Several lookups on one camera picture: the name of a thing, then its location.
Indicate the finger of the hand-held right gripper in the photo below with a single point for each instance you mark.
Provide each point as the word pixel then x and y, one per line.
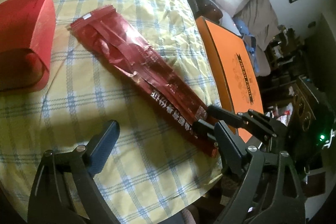
pixel 203 128
pixel 223 115

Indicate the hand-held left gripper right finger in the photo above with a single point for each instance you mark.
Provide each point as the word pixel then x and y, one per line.
pixel 231 150

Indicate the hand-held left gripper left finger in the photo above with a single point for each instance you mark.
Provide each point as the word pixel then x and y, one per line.
pixel 103 150

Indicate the long red foil packet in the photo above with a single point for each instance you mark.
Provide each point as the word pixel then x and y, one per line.
pixel 136 56

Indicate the yellow checked tablecloth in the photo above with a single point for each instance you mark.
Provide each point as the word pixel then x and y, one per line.
pixel 78 98

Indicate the flat orange box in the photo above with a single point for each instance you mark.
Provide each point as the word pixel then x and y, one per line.
pixel 228 56

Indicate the blue plush toy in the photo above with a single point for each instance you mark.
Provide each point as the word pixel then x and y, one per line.
pixel 245 32

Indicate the beige covered sofa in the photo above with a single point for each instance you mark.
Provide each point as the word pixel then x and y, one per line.
pixel 262 16

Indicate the red rounded box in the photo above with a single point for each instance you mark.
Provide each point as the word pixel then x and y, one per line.
pixel 29 29

